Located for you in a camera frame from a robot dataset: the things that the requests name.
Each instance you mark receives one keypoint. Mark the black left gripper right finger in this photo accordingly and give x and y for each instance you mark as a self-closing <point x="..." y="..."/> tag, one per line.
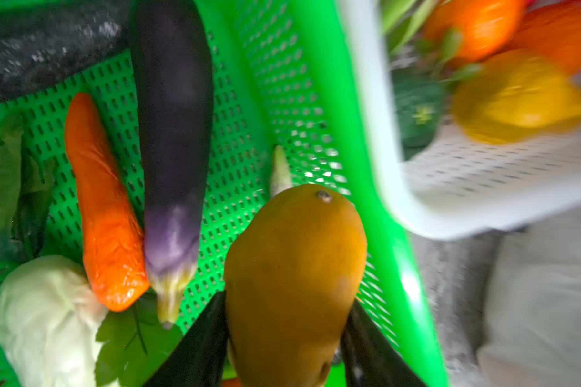
<point x="369" y="359"/>

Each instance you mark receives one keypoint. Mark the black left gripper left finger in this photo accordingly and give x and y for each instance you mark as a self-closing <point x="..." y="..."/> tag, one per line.
<point x="198" y="360"/>

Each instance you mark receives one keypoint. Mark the yellow mango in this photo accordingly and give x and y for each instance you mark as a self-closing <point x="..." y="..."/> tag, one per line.
<point x="291" y="278"/>

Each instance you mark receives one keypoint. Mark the green plastic basket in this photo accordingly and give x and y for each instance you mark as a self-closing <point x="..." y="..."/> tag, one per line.
<point x="283" y="76"/>

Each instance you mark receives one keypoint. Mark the white plastic grocery bag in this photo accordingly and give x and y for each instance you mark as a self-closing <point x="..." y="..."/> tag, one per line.
<point x="532" y="310"/>

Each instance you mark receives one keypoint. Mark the orange carrot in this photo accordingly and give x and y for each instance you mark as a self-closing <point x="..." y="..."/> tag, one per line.
<point x="113" y="250"/>

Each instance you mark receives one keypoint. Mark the white daikon radish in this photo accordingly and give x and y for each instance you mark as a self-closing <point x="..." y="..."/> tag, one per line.
<point x="49" y="319"/>

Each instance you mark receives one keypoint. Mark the white plastic basket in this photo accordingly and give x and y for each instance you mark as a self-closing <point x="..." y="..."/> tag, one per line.
<point x="456" y="187"/>

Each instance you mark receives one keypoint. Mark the green leafy vegetable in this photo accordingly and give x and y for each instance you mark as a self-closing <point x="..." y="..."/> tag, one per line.
<point x="26" y="188"/>

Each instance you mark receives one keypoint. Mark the dark green avocado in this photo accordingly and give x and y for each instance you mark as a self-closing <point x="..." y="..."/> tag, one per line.
<point x="419" y="103"/>

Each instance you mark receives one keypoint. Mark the purple eggplant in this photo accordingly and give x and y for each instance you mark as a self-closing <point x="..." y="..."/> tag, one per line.
<point x="173" y="73"/>

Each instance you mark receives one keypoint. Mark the pink dragon fruit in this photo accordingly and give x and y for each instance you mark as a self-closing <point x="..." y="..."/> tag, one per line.
<point x="401" y="23"/>

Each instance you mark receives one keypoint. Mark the small orange tangerine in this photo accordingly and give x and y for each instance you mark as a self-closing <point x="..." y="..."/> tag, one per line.
<point x="486" y="25"/>

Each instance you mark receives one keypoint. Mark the dark green cucumber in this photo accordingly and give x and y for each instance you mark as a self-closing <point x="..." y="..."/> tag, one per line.
<point x="44" y="42"/>

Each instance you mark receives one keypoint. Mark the orange fruit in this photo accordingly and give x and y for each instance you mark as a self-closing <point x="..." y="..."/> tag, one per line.
<point x="552" y="31"/>

